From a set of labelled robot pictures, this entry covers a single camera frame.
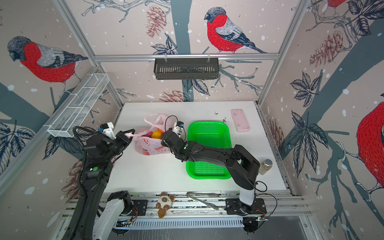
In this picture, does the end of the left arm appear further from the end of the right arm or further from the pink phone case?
the pink phone case

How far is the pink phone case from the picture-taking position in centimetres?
105

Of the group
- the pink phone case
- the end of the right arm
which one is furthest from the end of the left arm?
the pink phone case
